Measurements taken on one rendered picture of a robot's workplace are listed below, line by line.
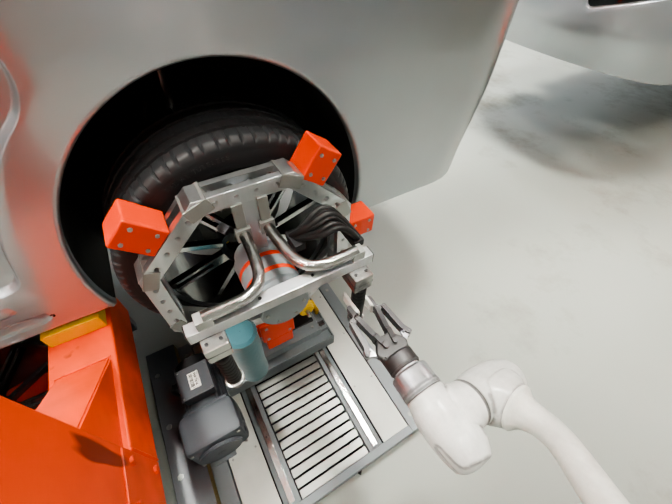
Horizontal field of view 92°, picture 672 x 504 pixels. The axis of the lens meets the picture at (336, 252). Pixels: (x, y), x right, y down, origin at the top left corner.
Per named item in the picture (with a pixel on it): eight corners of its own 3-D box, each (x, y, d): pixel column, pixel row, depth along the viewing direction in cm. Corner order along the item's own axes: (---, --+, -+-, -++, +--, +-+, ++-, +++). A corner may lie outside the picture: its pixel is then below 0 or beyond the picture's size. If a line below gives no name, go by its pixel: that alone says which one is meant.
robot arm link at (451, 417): (397, 414, 70) (438, 388, 77) (447, 492, 61) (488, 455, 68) (416, 393, 63) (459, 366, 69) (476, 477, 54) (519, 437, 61)
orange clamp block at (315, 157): (309, 170, 83) (327, 139, 79) (324, 187, 78) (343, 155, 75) (287, 163, 78) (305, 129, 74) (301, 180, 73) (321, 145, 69)
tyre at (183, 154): (316, 236, 142) (316, 74, 92) (344, 274, 129) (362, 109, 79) (155, 297, 118) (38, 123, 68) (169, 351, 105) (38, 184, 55)
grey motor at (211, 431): (225, 358, 149) (204, 321, 123) (260, 449, 126) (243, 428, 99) (185, 378, 143) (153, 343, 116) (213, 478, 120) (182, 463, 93)
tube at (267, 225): (323, 208, 84) (323, 174, 76) (365, 258, 74) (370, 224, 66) (259, 231, 78) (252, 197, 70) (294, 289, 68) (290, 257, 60)
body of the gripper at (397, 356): (389, 385, 74) (366, 351, 79) (418, 367, 76) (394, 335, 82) (394, 373, 68) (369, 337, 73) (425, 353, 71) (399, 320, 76)
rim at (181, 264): (299, 229, 133) (293, 107, 95) (327, 269, 120) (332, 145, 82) (170, 276, 115) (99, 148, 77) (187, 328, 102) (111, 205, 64)
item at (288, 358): (300, 288, 175) (299, 278, 168) (333, 343, 155) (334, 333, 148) (207, 330, 158) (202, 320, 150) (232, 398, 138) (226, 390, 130)
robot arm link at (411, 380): (434, 389, 74) (417, 366, 77) (445, 374, 67) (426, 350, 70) (402, 410, 71) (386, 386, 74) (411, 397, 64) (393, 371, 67)
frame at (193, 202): (336, 272, 121) (342, 138, 80) (345, 285, 117) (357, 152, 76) (186, 340, 102) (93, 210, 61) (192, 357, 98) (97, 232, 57)
